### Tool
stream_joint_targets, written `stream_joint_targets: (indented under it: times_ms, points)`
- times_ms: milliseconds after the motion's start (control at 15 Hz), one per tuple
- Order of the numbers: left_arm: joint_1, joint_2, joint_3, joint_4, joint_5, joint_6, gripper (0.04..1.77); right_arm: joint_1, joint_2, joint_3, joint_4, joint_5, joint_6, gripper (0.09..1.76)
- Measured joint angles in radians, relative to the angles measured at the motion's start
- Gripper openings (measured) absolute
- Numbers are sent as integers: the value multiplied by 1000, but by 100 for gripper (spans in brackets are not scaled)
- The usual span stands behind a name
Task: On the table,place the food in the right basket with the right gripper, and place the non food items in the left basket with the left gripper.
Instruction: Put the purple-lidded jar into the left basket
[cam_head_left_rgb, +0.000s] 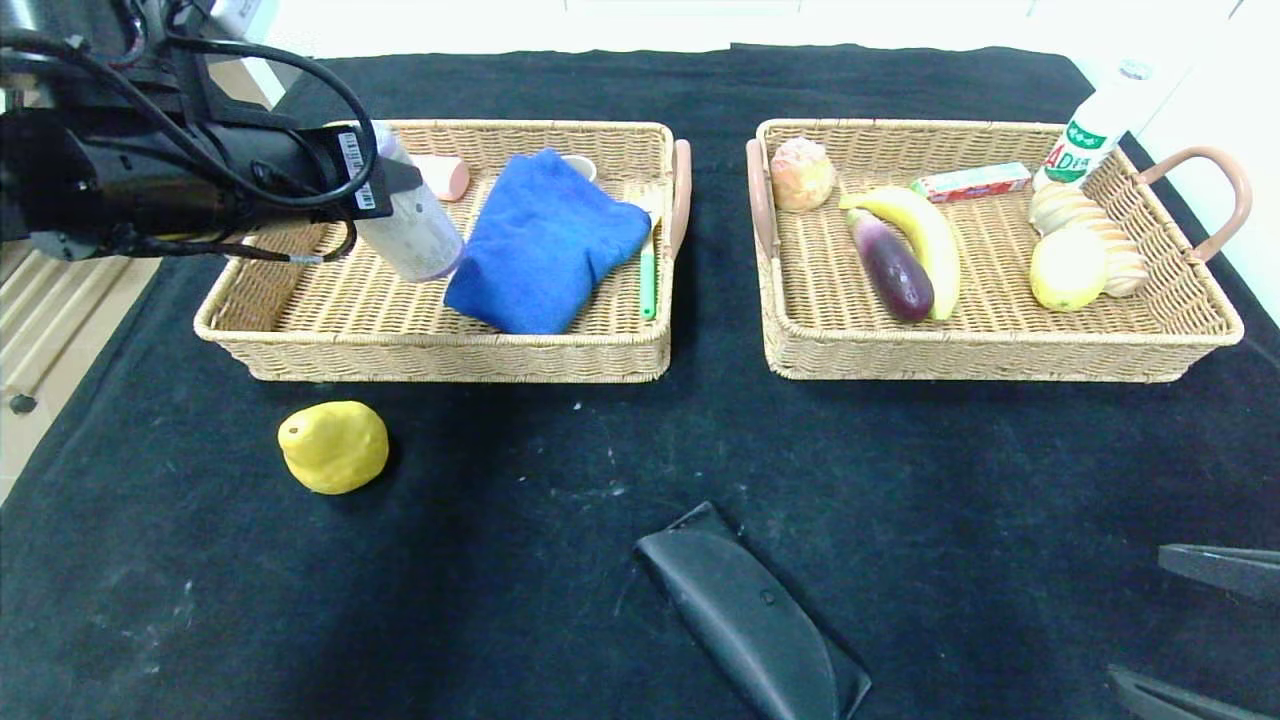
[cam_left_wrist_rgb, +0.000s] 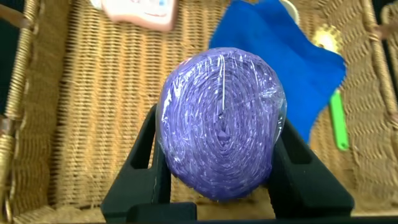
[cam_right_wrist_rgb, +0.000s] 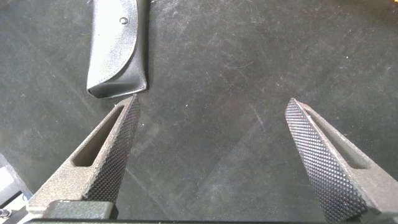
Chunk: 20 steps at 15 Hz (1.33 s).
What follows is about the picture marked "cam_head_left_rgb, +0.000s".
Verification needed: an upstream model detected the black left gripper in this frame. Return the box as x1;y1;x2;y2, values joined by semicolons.
257;124;424;222

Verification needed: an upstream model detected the purple garbage bag roll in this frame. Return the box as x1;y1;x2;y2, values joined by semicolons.
355;122;466;284

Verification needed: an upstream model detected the blue microfibre cloth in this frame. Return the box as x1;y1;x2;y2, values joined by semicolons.
443;148;653;336

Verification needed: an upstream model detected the purple toy eggplant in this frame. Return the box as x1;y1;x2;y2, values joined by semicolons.
847;208;936;324

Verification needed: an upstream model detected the yellow toy banana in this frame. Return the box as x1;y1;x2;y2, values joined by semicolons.
838;186;963;322

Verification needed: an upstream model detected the pink plastic bottle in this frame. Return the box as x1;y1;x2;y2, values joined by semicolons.
410;153;471;202

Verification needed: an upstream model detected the yellow toy pear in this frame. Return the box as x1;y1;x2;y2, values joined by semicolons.
277;400;391;495

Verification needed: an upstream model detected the wooden cart with castors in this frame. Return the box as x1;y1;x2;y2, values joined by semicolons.
0;250;151;416

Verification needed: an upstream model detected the pink toy bun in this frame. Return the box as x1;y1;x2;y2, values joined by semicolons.
768;137;837;213

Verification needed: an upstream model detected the black leather pouch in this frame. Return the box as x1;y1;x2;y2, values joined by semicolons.
634;502;872;720

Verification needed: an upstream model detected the green and red candy box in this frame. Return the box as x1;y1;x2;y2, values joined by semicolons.
910;162;1033;206

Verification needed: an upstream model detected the yellow toy lemon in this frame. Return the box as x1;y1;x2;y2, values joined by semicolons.
1029;227;1109;312

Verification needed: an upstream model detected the striped toy bread loaf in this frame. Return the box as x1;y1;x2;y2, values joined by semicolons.
1028;182;1151;299

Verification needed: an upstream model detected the white milk drink bottle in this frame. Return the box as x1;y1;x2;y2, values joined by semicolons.
1033;60;1153;189

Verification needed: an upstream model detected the wicker basket with pink handles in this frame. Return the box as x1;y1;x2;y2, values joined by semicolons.
193;119;693;384
745;118;1253;384

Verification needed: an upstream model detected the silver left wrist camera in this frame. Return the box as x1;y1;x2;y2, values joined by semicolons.
205;0;266;41

